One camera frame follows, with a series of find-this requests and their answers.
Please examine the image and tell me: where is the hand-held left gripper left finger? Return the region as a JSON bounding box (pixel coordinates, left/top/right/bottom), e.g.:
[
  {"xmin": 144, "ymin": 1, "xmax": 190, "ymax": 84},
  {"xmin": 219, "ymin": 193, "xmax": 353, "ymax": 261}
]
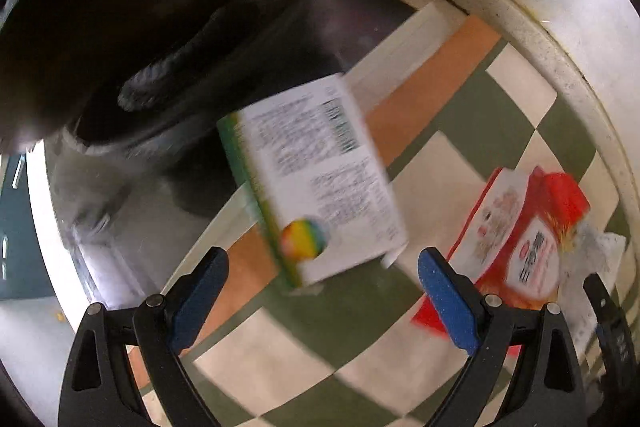
[{"xmin": 56, "ymin": 247, "xmax": 231, "ymax": 427}]

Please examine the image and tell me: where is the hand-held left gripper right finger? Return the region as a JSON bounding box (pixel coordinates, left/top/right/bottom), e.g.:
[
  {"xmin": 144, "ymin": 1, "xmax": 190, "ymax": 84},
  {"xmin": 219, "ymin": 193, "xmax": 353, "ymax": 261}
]
[{"xmin": 418, "ymin": 247, "xmax": 587, "ymax": 427}]

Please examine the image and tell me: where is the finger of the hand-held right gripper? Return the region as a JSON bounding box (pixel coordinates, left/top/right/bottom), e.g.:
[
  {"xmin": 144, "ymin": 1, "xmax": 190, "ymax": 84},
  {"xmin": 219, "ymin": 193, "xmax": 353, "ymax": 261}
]
[{"xmin": 582, "ymin": 273, "xmax": 633, "ymax": 405}]

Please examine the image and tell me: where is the small green white box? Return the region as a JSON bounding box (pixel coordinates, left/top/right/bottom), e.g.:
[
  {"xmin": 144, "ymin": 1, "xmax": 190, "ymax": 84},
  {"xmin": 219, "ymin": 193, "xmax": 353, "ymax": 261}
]
[{"xmin": 216, "ymin": 72, "xmax": 410, "ymax": 294}]

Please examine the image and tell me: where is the clear plastic bag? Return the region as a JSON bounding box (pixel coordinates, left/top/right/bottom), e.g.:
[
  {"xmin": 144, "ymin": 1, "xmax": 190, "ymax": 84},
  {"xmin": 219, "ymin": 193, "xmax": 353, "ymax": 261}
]
[{"xmin": 560, "ymin": 222, "xmax": 629, "ymax": 358}]

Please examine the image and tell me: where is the red snack bag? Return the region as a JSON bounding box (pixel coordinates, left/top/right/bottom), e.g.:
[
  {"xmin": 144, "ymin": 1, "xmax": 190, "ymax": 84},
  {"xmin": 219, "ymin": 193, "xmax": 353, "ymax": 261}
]
[{"xmin": 410, "ymin": 166, "xmax": 592, "ymax": 339}]

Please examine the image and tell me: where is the blue kitchen cabinet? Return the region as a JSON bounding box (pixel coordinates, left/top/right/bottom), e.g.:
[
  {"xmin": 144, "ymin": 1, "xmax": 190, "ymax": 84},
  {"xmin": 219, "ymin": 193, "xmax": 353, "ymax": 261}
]
[{"xmin": 0, "ymin": 152, "xmax": 56, "ymax": 303}]

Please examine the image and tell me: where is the green checkered table mat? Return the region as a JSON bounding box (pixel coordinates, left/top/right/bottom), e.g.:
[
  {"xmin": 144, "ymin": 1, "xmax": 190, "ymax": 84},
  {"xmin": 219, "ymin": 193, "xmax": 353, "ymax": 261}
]
[{"xmin": 127, "ymin": 14, "xmax": 632, "ymax": 427}]

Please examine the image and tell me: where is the black wok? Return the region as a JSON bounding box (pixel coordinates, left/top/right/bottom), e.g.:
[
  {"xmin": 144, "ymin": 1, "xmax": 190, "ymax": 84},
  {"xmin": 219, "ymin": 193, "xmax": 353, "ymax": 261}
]
[{"xmin": 0, "ymin": 0, "xmax": 321, "ymax": 154}]

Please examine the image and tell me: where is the black glass gas stove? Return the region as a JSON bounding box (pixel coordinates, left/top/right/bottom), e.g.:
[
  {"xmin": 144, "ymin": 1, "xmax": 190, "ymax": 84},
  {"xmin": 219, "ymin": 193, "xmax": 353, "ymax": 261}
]
[{"xmin": 42, "ymin": 0, "xmax": 426, "ymax": 288}]

